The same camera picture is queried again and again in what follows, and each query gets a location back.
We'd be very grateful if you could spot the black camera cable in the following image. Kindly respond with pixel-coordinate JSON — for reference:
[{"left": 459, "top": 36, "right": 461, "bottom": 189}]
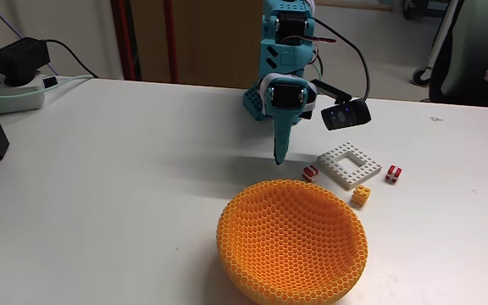
[{"left": 313, "top": 17, "right": 371, "bottom": 102}]

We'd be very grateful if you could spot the yellow small brick cube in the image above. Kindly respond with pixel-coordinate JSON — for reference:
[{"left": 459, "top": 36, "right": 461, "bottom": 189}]
[{"left": 351, "top": 184, "right": 372, "bottom": 208}]

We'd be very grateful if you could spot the red metal post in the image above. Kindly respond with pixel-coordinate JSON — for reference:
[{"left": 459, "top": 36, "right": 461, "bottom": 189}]
[{"left": 110, "top": 0, "right": 137, "bottom": 81}]

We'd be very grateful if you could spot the pale green cable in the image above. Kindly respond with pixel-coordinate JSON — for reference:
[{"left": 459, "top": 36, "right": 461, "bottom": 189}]
[{"left": 0, "top": 74, "right": 95, "bottom": 101}]

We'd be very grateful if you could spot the black adapter cable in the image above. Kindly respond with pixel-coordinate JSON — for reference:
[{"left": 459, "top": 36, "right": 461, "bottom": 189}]
[{"left": 43, "top": 38, "right": 100, "bottom": 80}]

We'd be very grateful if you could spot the white square brick frame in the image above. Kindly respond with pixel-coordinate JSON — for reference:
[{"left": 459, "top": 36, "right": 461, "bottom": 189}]
[{"left": 316, "top": 141, "right": 384, "bottom": 191}]

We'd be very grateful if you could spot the white power strip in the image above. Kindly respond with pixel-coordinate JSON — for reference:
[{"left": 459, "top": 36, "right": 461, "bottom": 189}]
[{"left": 0, "top": 69, "right": 47, "bottom": 115}]

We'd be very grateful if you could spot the purple cable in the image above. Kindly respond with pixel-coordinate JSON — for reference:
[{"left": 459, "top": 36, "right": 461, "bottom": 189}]
[{"left": 0, "top": 0, "right": 58, "bottom": 76}]

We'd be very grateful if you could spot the dark office chair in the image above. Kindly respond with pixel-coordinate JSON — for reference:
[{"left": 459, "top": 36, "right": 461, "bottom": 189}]
[{"left": 428, "top": 0, "right": 488, "bottom": 110}]

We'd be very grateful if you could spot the red and white small cube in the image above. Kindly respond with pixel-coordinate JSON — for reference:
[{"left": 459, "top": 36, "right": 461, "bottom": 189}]
[
  {"left": 302, "top": 164, "right": 320, "bottom": 184},
  {"left": 385, "top": 164, "right": 402, "bottom": 184}
]

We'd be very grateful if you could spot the white stand leg with wheel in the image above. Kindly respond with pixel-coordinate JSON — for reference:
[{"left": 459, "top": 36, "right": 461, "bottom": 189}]
[{"left": 412, "top": 0, "right": 461, "bottom": 87}]

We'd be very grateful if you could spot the black camera box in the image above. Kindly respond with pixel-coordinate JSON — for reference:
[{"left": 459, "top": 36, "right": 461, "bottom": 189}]
[{"left": 310, "top": 78, "right": 373, "bottom": 131}]

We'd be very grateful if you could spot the black power adapter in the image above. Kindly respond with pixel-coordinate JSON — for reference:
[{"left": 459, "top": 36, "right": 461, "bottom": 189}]
[{"left": 0, "top": 36, "right": 52, "bottom": 87}]

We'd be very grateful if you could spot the wooden cabinet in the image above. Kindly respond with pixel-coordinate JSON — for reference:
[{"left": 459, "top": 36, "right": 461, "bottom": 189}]
[{"left": 130, "top": 0, "right": 266, "bottom": 90}]

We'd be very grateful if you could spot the orange honeycomb bowl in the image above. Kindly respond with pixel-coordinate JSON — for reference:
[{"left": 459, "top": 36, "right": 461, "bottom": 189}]
[{"left": 216, "top": 179, "right": 369, "bottom": 305}]

